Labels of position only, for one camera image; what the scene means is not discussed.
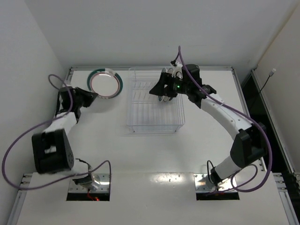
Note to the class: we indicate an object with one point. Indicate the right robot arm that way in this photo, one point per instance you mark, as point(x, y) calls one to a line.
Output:
point(248, 140)

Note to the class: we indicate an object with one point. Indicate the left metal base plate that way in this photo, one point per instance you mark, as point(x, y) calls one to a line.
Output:
point(95, 183)

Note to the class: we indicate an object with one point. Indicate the white wire dish rack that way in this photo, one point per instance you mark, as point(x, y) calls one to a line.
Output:
point(146, 115)

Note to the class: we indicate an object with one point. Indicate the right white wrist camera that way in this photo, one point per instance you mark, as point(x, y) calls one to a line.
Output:
point(175, 69)

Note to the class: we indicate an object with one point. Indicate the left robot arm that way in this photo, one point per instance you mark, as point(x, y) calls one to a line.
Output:
point(51, 148)

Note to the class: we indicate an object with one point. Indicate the metal base plate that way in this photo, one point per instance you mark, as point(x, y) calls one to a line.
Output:
point(95, 183)
point(204, 186)

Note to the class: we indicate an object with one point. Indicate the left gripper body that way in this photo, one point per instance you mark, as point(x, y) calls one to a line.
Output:
point(78, 99)

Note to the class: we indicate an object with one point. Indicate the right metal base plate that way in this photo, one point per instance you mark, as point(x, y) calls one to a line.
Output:
point(204, 186)

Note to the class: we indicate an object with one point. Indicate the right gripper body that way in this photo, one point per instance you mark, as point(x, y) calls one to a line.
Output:
point(167, 84)

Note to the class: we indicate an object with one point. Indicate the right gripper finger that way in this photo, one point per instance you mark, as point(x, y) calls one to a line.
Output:
point(164, 78)
point(159, 89)

